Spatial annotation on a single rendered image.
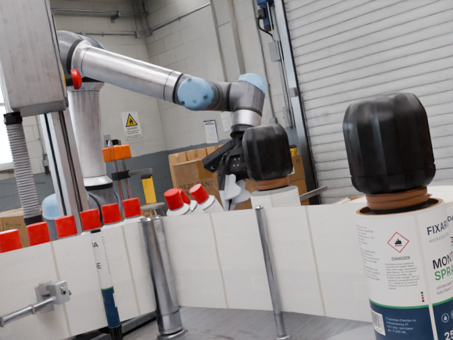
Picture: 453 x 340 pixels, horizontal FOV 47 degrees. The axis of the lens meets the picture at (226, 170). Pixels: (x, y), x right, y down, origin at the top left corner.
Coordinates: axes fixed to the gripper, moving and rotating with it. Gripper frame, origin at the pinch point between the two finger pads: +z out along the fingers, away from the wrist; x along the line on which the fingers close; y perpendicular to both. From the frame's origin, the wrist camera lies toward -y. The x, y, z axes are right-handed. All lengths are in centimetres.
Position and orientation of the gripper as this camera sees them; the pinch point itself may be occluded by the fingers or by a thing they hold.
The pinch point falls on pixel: (226, 208)
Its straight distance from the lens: 126.4
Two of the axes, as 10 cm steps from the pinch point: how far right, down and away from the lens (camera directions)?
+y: 7.7, -1.0, -6.3
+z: -1.5, 9.3, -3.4
